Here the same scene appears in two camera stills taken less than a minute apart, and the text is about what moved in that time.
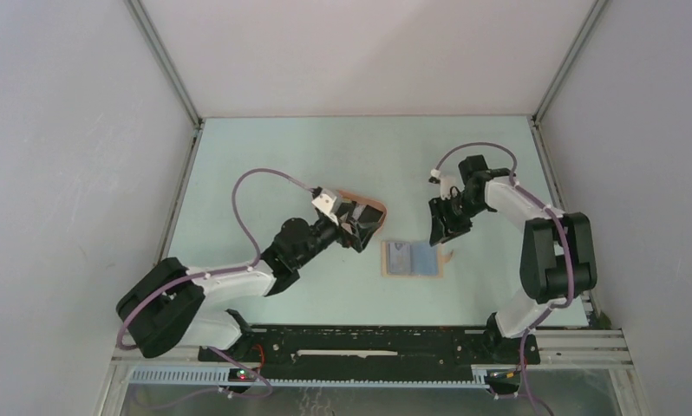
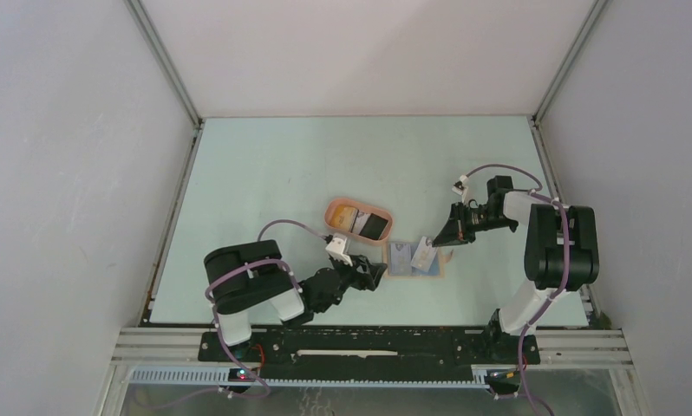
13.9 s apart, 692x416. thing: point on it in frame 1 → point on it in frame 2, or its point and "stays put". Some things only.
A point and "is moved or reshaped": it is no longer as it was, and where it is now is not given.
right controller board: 502,381 stays put
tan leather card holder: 413,259 stays put
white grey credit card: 400,257 → 424,256
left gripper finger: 370,215 → 375,269
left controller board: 240,375 stays put
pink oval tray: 347,196 is moved or reshaped
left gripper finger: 364,231 → 371,281
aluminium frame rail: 604,348 stays put
